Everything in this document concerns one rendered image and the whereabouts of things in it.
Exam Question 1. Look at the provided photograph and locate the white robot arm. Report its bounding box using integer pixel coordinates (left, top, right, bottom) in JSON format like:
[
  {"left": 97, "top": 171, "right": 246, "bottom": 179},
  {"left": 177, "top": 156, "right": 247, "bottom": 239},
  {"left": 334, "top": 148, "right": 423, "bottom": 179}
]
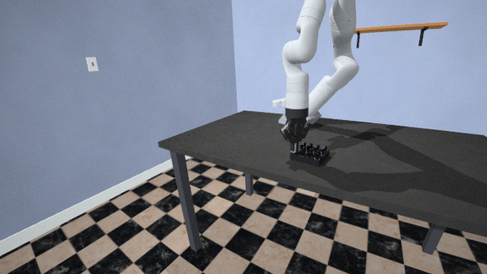
[{"left": 272, "top": 0, "right": 359, "bottom": 115}]

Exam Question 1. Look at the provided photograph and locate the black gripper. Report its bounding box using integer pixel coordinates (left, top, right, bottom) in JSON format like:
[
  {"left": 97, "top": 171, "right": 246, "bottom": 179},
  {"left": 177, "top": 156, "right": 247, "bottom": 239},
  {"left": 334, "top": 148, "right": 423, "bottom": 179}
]
[{"left": 280, "top": 107, "right": 311, "bottom": 153}]

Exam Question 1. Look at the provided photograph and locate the black knob box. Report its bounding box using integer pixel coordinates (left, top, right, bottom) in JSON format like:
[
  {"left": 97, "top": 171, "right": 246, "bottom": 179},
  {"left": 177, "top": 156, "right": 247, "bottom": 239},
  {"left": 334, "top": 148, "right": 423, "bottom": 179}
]
[{"left": 290, "top": 142, "right": 329, "bottom": 167}]

